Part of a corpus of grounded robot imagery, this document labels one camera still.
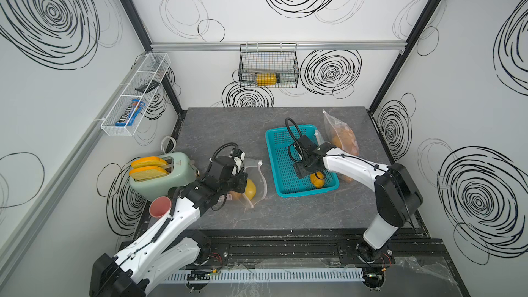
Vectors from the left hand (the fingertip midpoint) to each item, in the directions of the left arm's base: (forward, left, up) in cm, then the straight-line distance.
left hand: (246, 175), depth 78 cm
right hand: (+9, -26, -8) cm, 29 cm away
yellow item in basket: (+36, -7, +19) cm, 41 cm away
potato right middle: (+4, -30, -9) cm, 31 cm away
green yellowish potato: (-2, -2, -8) cm, 9 cm away
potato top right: (-5, +4, -8) cm, 10 cm away
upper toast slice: (+2, +35, +5) cm, 36 cm away
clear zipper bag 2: (+20, -32, -3) cm, 39 cm away
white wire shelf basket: (+43, +45, +19) cm, 65 cm away
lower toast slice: (-3, +35, +5) cm, 35 cm away
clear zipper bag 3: (0, -4, -9) cm, 10 cm away
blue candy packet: (+10, +40, +20) cm, 46 cm away
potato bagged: (+24, -45, -5) cm, 51 cm away
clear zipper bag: (+27, -38, +1) cm, 46 cm away
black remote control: (+28, +38, +20) cm, 51 cm away
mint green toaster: (0, +25, -1) cm, 25 cm away
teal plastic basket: (+4, -16, -14) cm, 22 cm away
